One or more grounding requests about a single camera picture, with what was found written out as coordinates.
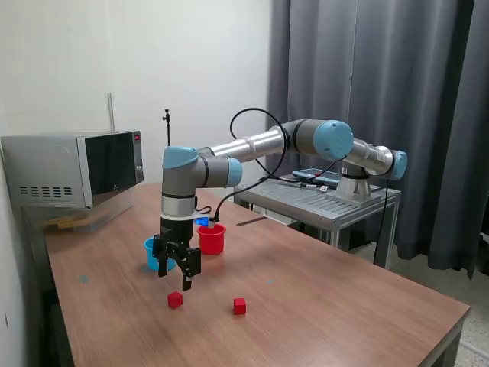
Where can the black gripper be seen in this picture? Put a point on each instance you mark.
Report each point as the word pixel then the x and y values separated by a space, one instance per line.
pixel 176 231

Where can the red cube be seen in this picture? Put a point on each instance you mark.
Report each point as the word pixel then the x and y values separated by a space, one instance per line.
pixel 175 300
pixel 240 306

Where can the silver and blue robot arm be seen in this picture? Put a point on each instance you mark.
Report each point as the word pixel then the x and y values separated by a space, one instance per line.
pixel 260 143

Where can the blue plastic bin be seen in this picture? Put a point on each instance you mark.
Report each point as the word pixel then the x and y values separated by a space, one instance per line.
pixel 149 254

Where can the red plastic bin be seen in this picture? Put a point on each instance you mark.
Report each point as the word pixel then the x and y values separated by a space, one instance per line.
pixel 212 242

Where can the black tape strip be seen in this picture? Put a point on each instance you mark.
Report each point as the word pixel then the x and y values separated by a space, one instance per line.
pixel 250 221

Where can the aluminium profile robot stand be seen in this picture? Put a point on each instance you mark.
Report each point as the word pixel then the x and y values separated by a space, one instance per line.
pixel 324 208

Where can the blue teach pendant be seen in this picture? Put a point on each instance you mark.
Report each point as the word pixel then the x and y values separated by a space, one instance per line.
pixel 309 174

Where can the silver microwave oven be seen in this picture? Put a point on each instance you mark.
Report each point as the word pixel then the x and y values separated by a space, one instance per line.
pixel 49 168

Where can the dark grey curtain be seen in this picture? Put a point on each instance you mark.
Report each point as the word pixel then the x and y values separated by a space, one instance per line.
pixel 439 95

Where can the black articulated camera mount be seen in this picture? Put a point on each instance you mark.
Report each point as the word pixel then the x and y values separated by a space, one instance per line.
pixel 168 130

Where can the white wall pipe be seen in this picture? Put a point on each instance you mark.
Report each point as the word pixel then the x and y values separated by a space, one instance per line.
pixel 111 114

